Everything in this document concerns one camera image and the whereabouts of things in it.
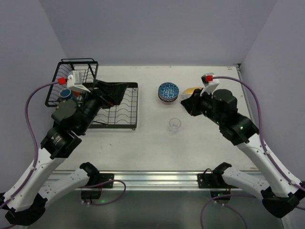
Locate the yellow plastic plate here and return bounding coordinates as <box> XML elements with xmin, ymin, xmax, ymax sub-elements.
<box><xmin>183</xmin><ymin>87</ymin><xmax>202</xmax><ymax>95</ymax></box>

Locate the clear drinking glass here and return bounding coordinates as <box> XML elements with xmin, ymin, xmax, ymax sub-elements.
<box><xmin>169</xmin><ymin>118</ymin><xmax>182</xmax><ymax>132</ymax></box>
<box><xmin>181</xmin><ymin>94</ymin><xmax>192</xmax><ymax>101</ymax></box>

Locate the blue triangle pattern bowl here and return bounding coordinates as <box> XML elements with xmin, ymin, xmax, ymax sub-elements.
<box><xmin>158</xmin><ymin>82</ymin><xmax>180</xmax><ymax>98</ymax></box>

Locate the blue mug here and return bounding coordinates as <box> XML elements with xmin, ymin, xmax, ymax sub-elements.
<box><xmin>58</xmin><ymin>88</ymin><xmax>78</xmax><ymax>103</ymax></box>

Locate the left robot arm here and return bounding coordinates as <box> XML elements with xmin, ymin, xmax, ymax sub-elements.
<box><xmin>0</xmin><ymin>80</ymin><xmax>128</xmax><ymax>227</ymax></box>

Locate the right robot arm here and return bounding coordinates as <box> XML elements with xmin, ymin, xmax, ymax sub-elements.
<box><xmin>181</xmin><ymin>89</ymin><xmax>305</xmax><ymax>218</ymax></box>

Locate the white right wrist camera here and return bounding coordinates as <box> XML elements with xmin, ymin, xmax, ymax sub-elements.
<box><xmin>200</xmin><ymin>73</ymin><xmax>219</xmax><ymax>96</ymax></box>

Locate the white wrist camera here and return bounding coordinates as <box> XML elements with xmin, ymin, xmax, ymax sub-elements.
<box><xmin>66</xmin><ymin>70</ymin><xmax>91</xmax><ymax>93</ymax></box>
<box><xmin>200</xmin><ymin>73</ymin><xmax>219</xmax><ymax>96</ymax></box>

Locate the black wire dish rack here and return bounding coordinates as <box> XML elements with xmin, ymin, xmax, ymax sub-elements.
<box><xmin>52</xmin><ymin>58</ymin><xmax>139</xmax><ymax>130</ymax></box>

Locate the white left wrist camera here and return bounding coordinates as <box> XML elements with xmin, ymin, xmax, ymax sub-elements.
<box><xmin>66</xmin><ymin>70</ymin><xmax>91</xmax><ymax>93</ymax></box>

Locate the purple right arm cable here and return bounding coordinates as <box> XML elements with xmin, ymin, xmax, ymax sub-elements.
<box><xmin>200</xmin><ymin>74</ymin><xmax>305</xmax><ymax>229</ymax></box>

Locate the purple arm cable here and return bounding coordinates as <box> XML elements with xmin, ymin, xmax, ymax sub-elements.
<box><xmin>200</xmin><ymin>74</ymin><xmax>305</xmax><ymax>229</ymax></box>
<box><xmin>0</xmin><ymin>76</ymin><xmax>126</xmax><ymax>229</ymax></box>

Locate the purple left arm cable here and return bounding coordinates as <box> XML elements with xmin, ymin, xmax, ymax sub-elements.
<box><xmin>0</xmin><ymin>76</ymin><xmax>126</xmax><ymax>229</ymax></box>

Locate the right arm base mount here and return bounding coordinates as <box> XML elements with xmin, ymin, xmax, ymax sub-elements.
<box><xmin>197</xmin><ymin>168</ymin><xmax>237</xmax><ymax>198</ymax></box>

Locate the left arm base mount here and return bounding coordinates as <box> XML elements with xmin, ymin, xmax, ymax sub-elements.
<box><xmin>81</xmin><ymin>173</ymin><xmax>114</xmax><ymax>203</ymax></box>

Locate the aluminium table rail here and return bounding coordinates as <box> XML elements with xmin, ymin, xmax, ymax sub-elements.
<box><xmin>100</xmin><ymin>171</ymin><xmax>227</xmax><ymax>191</ymax></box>

